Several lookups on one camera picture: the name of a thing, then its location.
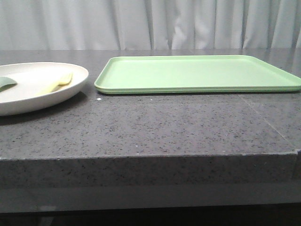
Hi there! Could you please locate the yellow plastic fork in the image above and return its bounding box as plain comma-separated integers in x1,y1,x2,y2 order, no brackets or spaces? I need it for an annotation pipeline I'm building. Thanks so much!
34,73,73,97

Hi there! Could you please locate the cream round plate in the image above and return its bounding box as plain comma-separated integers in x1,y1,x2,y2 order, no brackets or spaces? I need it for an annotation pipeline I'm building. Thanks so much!
0,62,89,116

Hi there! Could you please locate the light green plastic tray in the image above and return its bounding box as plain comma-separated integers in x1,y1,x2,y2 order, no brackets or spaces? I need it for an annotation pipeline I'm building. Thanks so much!
95,55,301,94

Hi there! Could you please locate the green plastic spoon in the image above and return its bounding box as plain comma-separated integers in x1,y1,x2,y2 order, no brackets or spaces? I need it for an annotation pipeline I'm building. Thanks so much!
0,76,17,92

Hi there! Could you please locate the white pleated curtain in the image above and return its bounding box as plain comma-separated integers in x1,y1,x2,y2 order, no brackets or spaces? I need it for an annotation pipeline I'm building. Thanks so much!
0,0,301,50

